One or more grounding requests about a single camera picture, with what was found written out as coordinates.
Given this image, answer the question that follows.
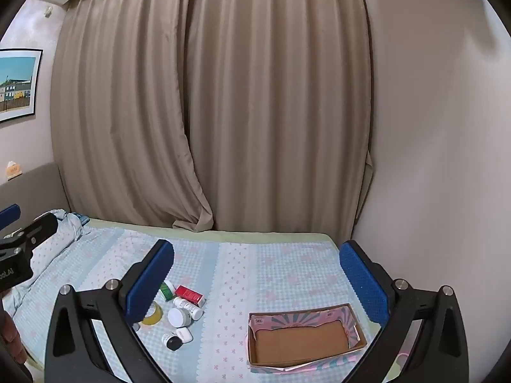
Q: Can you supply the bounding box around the yellow tape roll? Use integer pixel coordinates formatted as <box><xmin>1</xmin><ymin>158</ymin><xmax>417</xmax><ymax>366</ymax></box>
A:
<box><xmin>141</xmin><ymin>302</ymin><xmax>164</xmax><ymax>326</ymax></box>

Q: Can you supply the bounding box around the black round container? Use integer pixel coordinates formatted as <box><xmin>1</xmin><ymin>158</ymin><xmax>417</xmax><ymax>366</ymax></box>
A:
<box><xmin>162</xmin><ymin>334</ymin><xmax>184</xmax><ymax>351</ymax></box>

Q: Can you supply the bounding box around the white round jar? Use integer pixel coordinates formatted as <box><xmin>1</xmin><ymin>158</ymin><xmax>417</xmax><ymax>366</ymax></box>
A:
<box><xmin>167</xmin><ymin>307</ymin><xmax>192</xmax><ymax>328</ymax></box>

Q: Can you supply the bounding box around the white pill bottle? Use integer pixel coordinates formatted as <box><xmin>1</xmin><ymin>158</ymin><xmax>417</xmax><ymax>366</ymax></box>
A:
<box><xmin>172</xmin><ymin>297</ymin><xmax>203</xmax><ymax>321</ymax></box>

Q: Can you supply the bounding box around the red rectangular box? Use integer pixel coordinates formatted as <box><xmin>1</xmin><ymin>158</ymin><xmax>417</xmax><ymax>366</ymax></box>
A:
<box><xmin>176</xmin><ymin>285</ymin><xmax>206</xmax><ymax>308</ymax></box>

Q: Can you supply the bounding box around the pink patterned cardboard box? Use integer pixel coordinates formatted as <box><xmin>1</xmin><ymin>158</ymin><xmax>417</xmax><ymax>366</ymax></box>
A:
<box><xmin>247</xmin><ymin>304</ymin><xmax>367</xmax><ymax>374</ymax></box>

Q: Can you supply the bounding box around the person's left hand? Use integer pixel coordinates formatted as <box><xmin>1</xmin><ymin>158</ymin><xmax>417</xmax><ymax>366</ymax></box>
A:
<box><xmin>1</xmin><ymin>311</ymin><xmax>28</xmax><ymax>364</ymax></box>

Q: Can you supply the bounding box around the blue checked pillow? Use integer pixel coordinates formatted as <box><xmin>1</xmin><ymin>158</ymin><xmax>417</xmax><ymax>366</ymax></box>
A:
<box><xmin>3</xmin><ymin>209</ymin><xmax>89</xmax><ymax>316</ymax></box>

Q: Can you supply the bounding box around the grey headboard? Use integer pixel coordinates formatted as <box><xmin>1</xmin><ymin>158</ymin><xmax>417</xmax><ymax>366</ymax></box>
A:
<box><xmin>0</xmin><ymin>162</ymin><xmax>71</xmax><ymax>233</ymax></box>

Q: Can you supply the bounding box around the small tissue box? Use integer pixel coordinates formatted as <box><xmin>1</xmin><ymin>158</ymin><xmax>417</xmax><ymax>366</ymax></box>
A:
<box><xmin>5</xmin><ymin>161</ymin><xmax>23</xmax><ymax>181</ymax></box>

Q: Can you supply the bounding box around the framed house picture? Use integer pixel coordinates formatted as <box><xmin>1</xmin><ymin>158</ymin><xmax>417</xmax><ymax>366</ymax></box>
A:
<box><xmin>0</xmin><ymin>49</ymin><xmax>43</xmax><ymax>123</ymax></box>

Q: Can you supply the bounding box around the green mattress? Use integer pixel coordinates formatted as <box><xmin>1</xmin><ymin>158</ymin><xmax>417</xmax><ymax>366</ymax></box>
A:
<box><xmin>85</xmin><ymin>218</ymin><xmax>405</xmax><ymax>383</ymax></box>

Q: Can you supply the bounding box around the beige curtain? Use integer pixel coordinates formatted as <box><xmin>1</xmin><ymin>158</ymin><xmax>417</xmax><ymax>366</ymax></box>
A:
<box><xmin>50</xmin><ymin>0</ymin><xmax>372</xmax><ymax>242</ymax></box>

